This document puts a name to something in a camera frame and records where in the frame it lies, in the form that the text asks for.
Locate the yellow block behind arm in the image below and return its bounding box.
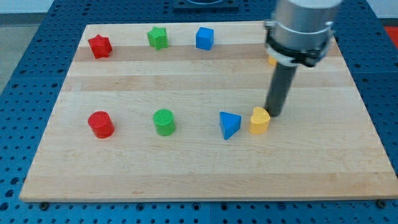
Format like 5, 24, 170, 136
268, 55, 277, 66

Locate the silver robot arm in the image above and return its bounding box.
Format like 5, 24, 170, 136
264, 0, 343, 67

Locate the wooden board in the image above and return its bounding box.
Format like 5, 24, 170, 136
19, 21, 397, 202

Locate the blue triangle block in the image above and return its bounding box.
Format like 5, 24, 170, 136
219, 111, 241, 140

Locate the green cylinder block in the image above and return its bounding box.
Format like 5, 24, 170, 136
152, 108, 175, 136

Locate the yellow heart block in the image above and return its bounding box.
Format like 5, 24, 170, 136
249, 106, 271, 134

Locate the blue cube block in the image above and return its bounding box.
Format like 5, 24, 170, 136
195, 27, 214, 50

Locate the green star block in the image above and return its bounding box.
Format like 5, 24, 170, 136
147, 26, 169, 50

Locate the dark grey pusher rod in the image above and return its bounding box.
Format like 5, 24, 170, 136
264, 63, 297, 117

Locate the red cylinder block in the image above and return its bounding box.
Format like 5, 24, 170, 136
88, 111, 115, 139

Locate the red star block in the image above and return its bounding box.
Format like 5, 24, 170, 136
88, 34, 113, 59

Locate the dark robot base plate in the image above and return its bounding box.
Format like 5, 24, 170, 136
171, 0, 239, 11

